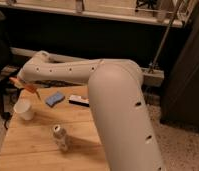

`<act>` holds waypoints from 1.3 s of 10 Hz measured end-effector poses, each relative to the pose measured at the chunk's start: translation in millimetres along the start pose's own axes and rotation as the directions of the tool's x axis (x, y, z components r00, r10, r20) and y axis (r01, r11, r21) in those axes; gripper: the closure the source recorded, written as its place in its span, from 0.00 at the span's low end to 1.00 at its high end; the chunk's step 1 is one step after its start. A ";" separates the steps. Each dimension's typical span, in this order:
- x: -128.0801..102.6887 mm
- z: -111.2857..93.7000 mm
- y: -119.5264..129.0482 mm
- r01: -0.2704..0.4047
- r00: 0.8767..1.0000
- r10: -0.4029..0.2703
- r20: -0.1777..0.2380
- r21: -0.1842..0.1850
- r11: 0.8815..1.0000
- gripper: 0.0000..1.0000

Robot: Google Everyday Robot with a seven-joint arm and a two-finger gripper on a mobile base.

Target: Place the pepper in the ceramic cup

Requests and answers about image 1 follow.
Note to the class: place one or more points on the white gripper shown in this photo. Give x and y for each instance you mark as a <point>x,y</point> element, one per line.
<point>22,82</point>

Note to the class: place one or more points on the orange pepper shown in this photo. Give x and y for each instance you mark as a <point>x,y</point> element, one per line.
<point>28,87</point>

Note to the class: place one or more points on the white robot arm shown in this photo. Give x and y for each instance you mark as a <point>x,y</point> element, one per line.
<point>116,102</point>

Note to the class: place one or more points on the black office chair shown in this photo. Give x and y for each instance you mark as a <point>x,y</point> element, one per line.
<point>6,57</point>

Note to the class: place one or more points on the blue sponge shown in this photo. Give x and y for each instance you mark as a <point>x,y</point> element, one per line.
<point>54,99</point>

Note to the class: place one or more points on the black and white eraser block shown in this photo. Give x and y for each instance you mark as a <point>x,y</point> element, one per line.
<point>78,100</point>

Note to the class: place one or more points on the speckled metal can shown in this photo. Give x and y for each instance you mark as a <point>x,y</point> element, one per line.
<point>61,137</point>

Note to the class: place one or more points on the white baseboard heater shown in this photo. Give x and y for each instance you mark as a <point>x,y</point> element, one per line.
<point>153,76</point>

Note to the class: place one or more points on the metal pole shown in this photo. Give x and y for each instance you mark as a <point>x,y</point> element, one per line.
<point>152,65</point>

